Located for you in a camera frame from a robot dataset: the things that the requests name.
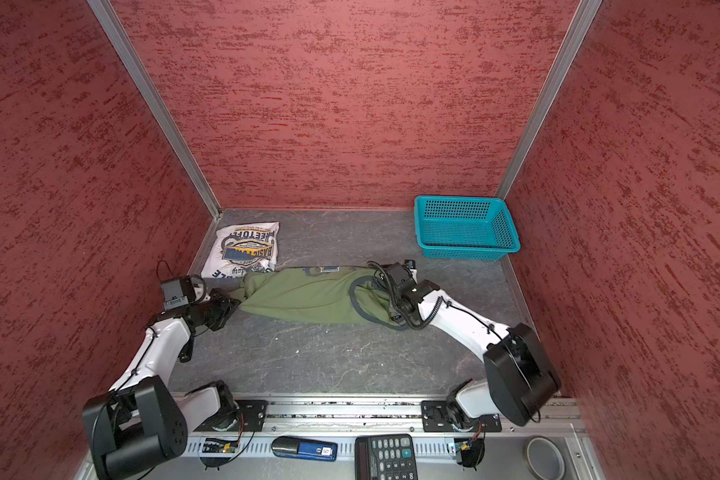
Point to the grey tape roll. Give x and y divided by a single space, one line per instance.
543 459

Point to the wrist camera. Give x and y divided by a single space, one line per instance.
400 274
183 291

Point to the left small circuit board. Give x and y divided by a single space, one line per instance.
220 446

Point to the aluminium corner post right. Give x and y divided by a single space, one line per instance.
579 26

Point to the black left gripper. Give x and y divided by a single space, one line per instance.
228 303

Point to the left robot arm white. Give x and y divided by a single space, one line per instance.
139 424

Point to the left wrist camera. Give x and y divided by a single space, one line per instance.
183 291

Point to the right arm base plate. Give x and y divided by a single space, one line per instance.
438 416

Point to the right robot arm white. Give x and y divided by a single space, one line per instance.
519 377

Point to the white tank top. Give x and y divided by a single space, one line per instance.
242 249

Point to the aluminium corner post left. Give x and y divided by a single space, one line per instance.
113 28

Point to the green grey tank top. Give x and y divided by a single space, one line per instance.
322 295

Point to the aluminium corner post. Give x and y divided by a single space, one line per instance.
113 28
579 26

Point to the teal plastic basket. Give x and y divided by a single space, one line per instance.
470 228

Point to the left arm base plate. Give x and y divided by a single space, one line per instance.
242 416

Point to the black calculator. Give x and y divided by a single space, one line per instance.
385 457

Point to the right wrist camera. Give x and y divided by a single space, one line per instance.
400 274

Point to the white perforated cable strip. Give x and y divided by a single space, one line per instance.
426 449

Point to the small circuit board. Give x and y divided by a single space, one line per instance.
469 453
220 446

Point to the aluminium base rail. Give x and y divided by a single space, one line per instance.
372 414

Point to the blue black stapler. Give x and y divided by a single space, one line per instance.
304 449

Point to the right small circuit board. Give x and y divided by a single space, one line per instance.
469 453

